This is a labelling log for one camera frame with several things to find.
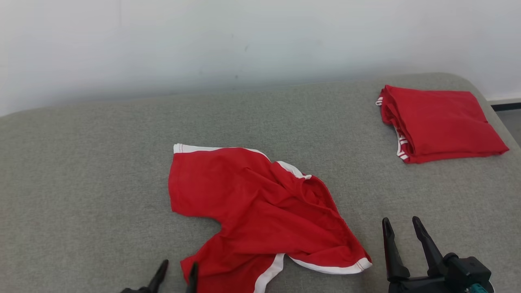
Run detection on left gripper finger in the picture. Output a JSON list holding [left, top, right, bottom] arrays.
[[147, 260, 169, 293], [186, 262, 199, 293]]

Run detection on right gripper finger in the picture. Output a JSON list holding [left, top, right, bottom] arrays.
[[412, 216, 447, 278], [382, 218, 411, 282]]

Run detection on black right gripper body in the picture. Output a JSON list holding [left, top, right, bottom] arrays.
[[387, 275, 453, 293]]

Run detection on red shorts with white trim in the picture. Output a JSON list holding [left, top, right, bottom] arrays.
[[168, 143, 373, 293]]

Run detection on red number 23 basketball jersey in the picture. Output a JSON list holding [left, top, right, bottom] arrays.
[[375, 85, 510, 164]]

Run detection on grey fabric sofa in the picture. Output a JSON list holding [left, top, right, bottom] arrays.
[[0, 72, 521, 293]]

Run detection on white skirting board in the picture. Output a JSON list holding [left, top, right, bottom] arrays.
[[488, 96, 521, 106]]

